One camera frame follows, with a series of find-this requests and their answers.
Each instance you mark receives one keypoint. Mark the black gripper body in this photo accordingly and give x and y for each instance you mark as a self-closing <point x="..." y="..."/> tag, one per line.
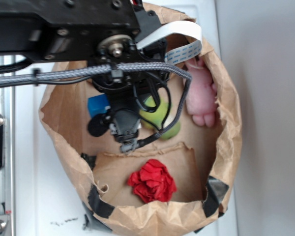
<point x="128" y="90"/>

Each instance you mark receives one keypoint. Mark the blue wooden block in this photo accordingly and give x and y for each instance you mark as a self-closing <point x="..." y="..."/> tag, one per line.
<point x="98" y="105"/>

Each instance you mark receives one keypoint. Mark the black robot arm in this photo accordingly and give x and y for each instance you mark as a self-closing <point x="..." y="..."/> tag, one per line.
<point x="62" y="30"/>

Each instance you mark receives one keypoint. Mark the green plush toy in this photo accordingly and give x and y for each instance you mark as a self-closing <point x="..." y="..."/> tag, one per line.
<point x="157" y="118"/>

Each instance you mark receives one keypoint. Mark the red crumpled paper ball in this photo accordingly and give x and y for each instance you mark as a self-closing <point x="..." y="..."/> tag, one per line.
<point x="152" y="182"/>

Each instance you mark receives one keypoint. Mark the brown paper bag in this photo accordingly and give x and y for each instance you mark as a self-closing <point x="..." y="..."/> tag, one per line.
<point x="203" y="161"/>

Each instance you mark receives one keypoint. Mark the pink plush toy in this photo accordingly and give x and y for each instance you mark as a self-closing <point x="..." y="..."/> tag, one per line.
<point x="200" y="100"/>

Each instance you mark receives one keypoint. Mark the aluminium extrusion rail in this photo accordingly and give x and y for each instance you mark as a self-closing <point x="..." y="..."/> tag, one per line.
<point x="7" y="163"/>

